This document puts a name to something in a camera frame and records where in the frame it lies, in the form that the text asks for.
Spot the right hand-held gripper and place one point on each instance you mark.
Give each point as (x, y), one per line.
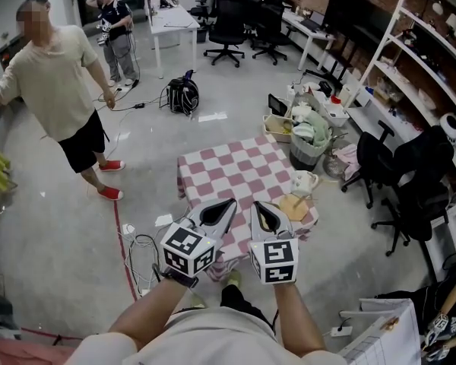
(275, 259)

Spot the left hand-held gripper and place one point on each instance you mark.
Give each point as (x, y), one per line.
(186, 249)

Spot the person's left forearm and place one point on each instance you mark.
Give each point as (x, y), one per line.
(148, 314)

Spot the person's right forearm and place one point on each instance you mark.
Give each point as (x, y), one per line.
(300, 318)

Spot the pink checkered table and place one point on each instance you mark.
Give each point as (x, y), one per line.
(232, 169)

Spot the person's right pale shoe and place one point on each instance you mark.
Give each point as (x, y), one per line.
(233, 278)

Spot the person's pale shoe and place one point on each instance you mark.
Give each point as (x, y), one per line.
(197, 300)
(233, 278)

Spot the grey laundry basket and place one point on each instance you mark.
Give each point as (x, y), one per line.
(306, 156)

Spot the person's black shorts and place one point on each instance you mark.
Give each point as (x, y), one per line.
(243, 304)

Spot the beige storage box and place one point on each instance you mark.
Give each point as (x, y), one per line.
(275, 133)

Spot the person's left pale shoe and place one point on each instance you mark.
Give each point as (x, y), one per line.
(197, 300)

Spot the white striped cloth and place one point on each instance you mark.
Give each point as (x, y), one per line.
(303, 131)

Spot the pink cloth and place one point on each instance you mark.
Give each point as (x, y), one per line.
(347, 158)

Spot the green towel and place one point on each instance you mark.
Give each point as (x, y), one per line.
(318, 129)

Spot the black tablet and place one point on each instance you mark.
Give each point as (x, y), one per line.
(277, 105)

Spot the black backpack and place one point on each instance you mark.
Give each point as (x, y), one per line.
(182, 95)

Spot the white plastic bin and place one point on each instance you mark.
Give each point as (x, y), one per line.
(335, 115)

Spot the person's cream shirt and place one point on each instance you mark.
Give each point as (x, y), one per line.
(213, 340)

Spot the small white power strip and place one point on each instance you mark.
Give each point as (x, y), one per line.
(342, 331)

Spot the white grid box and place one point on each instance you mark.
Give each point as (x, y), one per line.
(384, 340)

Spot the black bag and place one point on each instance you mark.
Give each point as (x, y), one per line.
(414, 310)

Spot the long white desk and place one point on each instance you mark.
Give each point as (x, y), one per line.
(304, 27)

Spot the black laptop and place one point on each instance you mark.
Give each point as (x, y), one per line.
(312, 20)

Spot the white shelf unit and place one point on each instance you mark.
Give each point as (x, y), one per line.
(414, 67)

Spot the black monitor screen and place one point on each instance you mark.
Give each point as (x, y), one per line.
(355, 11)

